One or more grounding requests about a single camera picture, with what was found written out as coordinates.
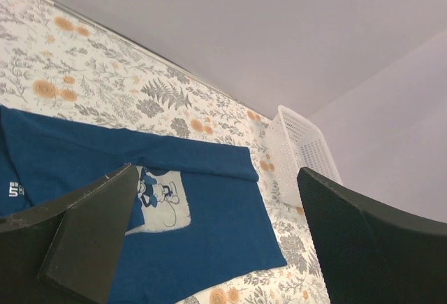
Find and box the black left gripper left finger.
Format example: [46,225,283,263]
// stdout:
[1,165,139,303]

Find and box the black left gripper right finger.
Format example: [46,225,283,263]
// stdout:
[297,167,446,303]

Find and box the white plastic basket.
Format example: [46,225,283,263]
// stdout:
[265,105,342,207]

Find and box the blue printed t shirt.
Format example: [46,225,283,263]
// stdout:
[1,107,286,303]

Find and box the floral patterned table mat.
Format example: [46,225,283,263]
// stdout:
[1,0,329,303]

